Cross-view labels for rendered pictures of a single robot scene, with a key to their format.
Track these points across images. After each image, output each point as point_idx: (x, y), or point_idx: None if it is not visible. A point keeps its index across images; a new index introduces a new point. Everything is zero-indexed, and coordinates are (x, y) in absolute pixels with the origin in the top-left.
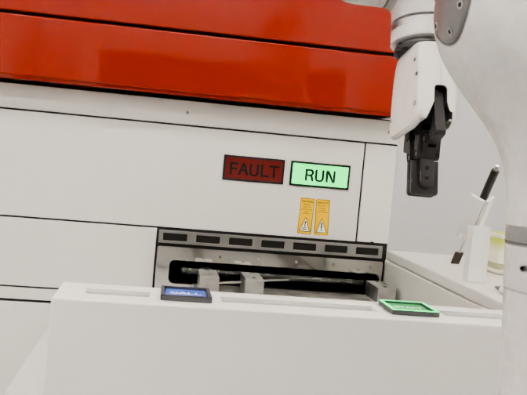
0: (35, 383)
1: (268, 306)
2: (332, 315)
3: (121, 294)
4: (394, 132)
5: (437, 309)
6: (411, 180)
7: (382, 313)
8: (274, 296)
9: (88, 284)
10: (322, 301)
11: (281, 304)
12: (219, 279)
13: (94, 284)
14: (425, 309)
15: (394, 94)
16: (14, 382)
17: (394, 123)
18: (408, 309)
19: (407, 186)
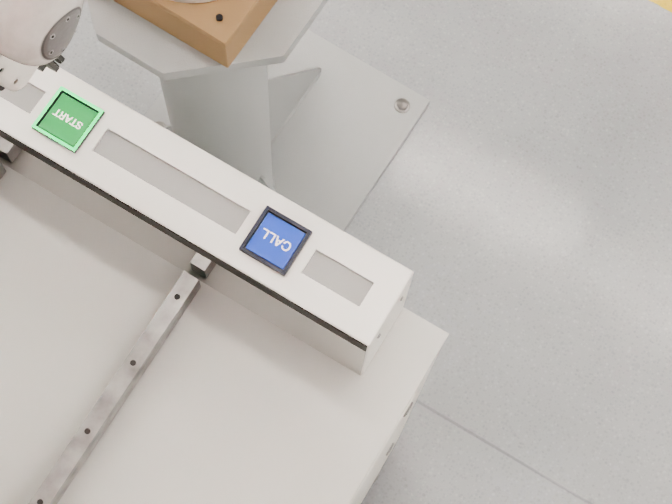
0: (360, 431)
1: (215, 178)
2: (173, 133)
3: (327, 286)
4: (35, 68)
5: (22, 117)
6: (61, 55)
7: (112, 119)
8: (170, 218)
9: (350, 322)
10: (131, 184)
11: (179, 198)
12: None
13: (341, 325)
14: (59, 104)
15: (9, 62)
16: (379, 445)
17: (31, 66)
18: (88, 103)
19: (56, 67)
